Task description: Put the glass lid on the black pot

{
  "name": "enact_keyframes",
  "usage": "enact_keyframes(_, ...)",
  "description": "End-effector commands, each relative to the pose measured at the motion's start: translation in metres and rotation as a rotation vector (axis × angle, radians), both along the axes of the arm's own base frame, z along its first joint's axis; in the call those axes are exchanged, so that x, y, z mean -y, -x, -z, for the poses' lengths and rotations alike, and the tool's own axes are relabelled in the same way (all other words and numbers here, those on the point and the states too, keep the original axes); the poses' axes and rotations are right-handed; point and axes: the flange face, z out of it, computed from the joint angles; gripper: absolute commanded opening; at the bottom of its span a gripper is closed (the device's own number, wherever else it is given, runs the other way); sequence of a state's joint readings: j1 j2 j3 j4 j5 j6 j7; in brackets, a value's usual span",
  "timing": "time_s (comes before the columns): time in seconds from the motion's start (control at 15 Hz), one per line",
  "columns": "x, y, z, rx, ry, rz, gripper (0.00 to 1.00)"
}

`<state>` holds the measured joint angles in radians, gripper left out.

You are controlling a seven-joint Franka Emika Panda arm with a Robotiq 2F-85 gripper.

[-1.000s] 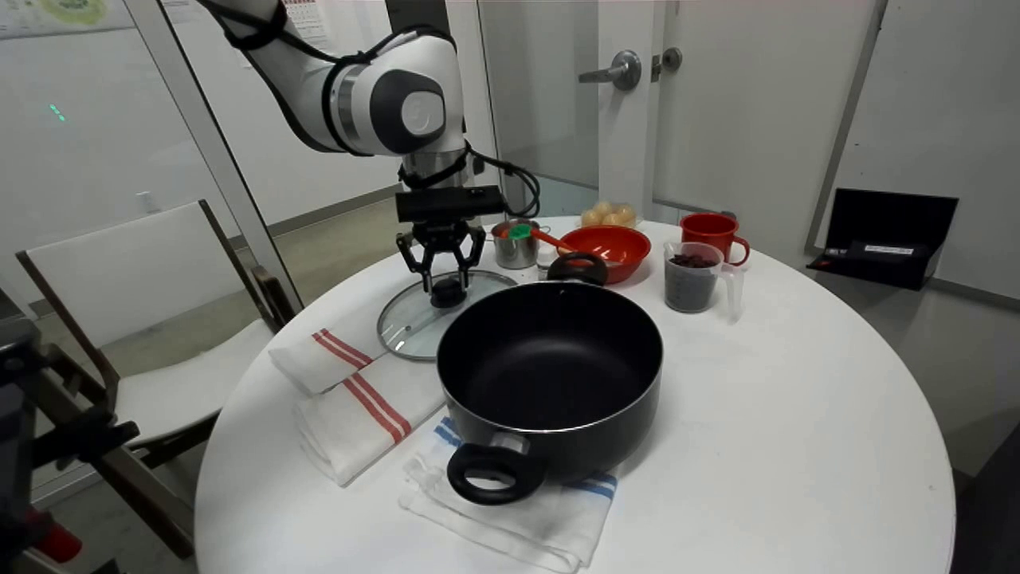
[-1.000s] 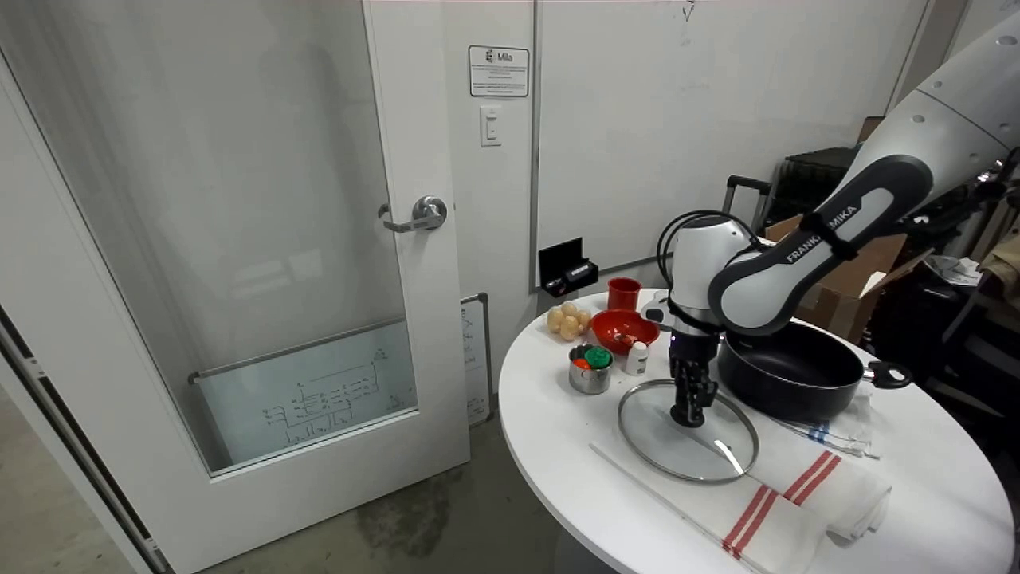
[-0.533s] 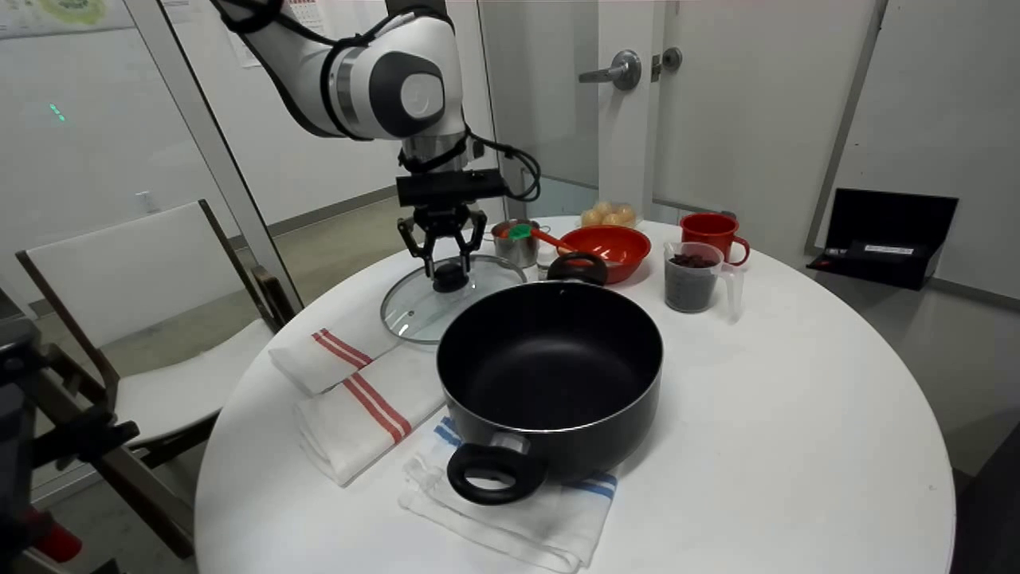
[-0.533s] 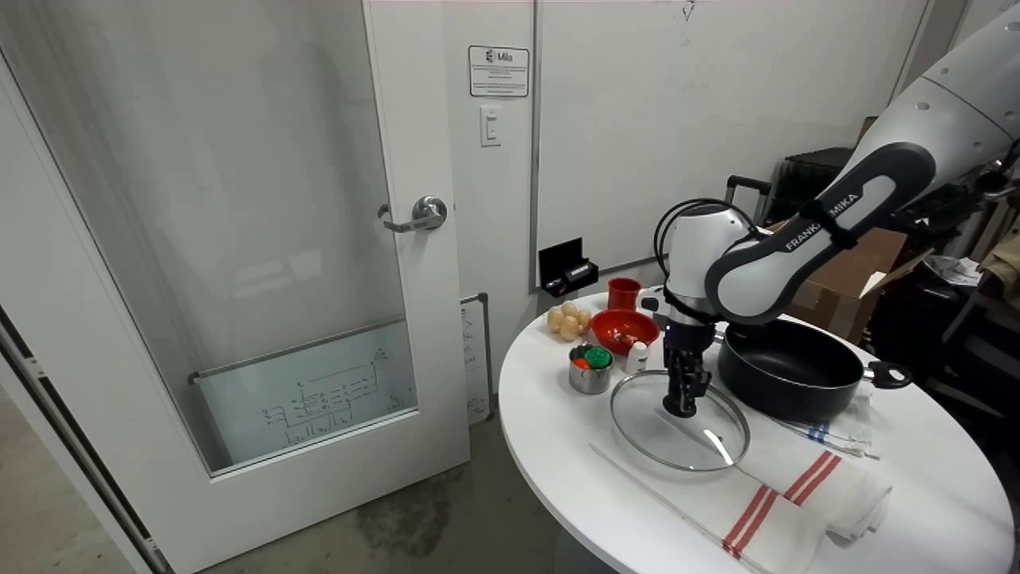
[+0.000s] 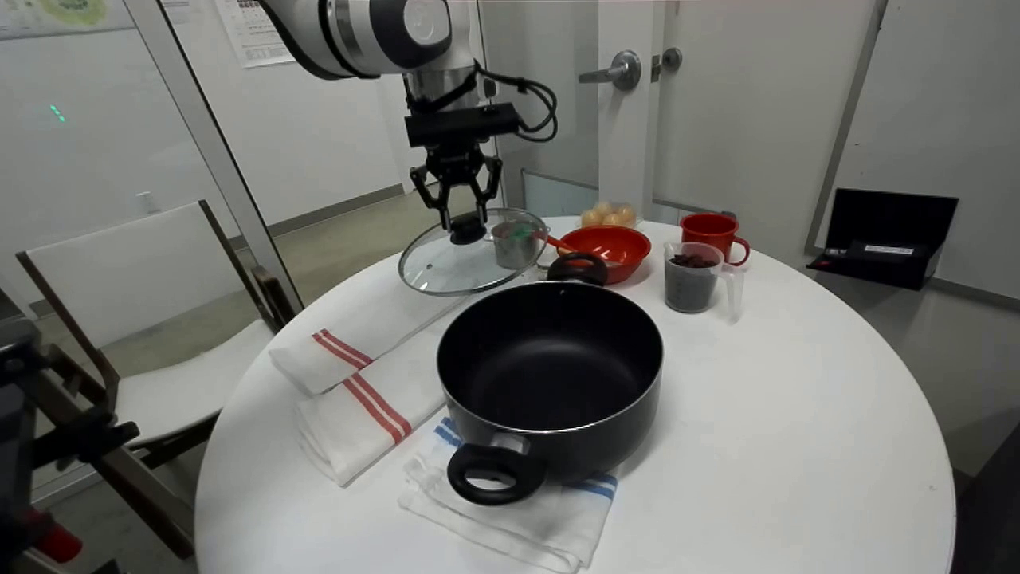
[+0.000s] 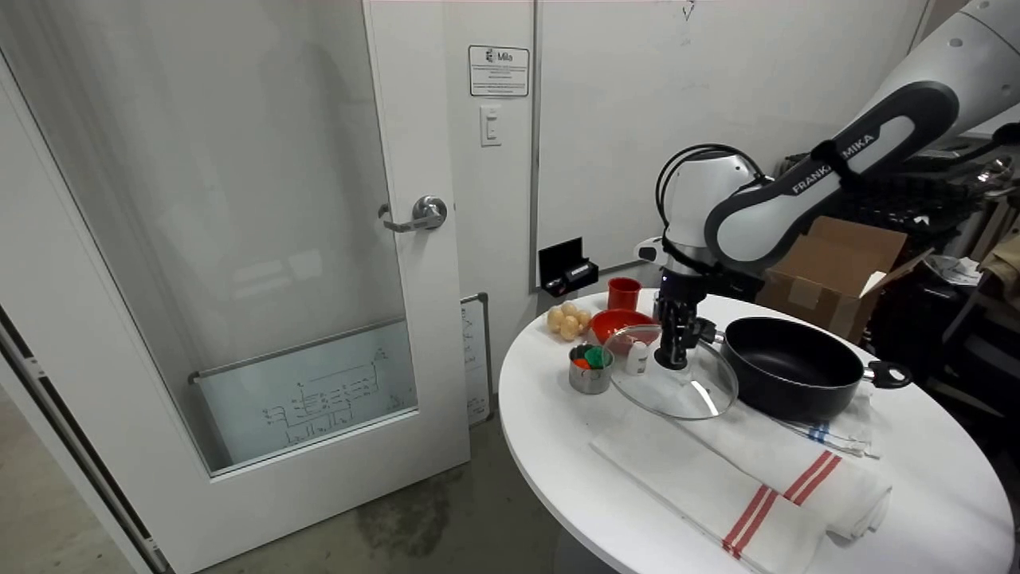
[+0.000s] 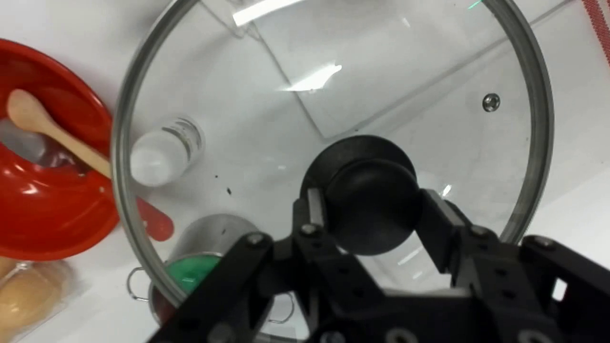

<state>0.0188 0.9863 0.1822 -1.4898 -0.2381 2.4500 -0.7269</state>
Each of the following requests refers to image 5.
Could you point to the grey metal partition frame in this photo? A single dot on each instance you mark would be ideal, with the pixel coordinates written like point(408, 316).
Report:
point(212, 146)

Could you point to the white wall poster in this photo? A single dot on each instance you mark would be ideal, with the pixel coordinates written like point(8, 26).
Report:
point(255, 32)

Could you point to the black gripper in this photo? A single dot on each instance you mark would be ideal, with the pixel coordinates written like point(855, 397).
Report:
point(457, 171)

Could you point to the white door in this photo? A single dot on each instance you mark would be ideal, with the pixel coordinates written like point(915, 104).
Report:
point(767, 106)

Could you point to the blue striped white towel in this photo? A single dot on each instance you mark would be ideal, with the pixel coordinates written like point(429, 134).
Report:
point(531, 520)

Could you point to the red striped white towel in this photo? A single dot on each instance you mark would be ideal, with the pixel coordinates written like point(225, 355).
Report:
point(329, 319)
point(353, 436)

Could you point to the clear measuring cup dark contents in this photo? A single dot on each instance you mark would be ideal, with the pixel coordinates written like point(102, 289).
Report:
point(688, 281)

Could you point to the yellow food pieces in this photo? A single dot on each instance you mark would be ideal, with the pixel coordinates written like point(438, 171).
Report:
point(608, 213)

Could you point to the white wooden folding chair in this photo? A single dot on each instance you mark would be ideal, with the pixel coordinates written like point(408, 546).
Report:
point(130, 264)

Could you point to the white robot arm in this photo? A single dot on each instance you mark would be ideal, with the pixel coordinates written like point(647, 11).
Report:
point(360, 32)

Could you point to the green printed wall poster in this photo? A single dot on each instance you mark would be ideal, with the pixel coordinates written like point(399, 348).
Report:
point(52, 14)

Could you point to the silver door lock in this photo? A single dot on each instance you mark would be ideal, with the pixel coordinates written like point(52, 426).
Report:
point(666, 60)

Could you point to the red mug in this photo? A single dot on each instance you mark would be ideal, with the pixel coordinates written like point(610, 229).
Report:
point(708, 228)

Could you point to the glass lid with black knob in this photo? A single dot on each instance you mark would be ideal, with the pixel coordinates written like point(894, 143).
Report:
point(448, 264)

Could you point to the black ladle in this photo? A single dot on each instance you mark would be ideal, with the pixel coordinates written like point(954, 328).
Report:
point(579, 268)

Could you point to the black tripod stand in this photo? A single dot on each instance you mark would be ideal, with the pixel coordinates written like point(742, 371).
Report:
point(20, 426)

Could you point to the red bowl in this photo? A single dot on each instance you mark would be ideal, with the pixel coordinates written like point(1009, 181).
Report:
point(610, 250)

